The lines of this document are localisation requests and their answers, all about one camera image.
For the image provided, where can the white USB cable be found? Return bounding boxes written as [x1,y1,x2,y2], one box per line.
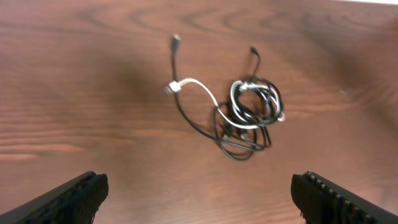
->
[164,77,286,131]

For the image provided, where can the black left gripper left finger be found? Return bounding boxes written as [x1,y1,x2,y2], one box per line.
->
[1,171,109,224]

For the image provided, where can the short black USB cable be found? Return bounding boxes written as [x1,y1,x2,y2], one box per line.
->
[228,45,284,125]

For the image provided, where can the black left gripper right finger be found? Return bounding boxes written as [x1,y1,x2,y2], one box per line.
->
[290,171,397,224]

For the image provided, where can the long black USB cable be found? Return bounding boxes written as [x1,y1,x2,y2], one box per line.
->
[170,33,273,162]

